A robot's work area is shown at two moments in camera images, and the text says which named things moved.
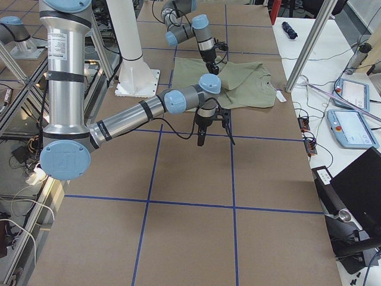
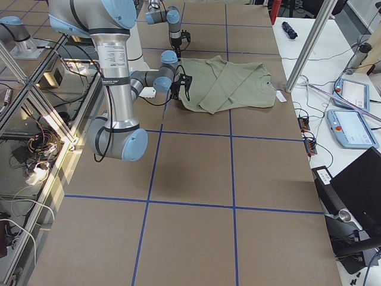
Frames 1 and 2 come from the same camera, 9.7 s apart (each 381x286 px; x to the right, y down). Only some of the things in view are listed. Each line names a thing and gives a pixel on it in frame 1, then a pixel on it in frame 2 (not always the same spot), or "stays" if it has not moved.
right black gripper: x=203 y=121 -> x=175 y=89
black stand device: x=354 y=249 stays
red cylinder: x=275 y=9 stays
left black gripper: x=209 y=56 -> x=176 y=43
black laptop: x=359 y=185 stays
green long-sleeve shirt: x=240 y=85 stays
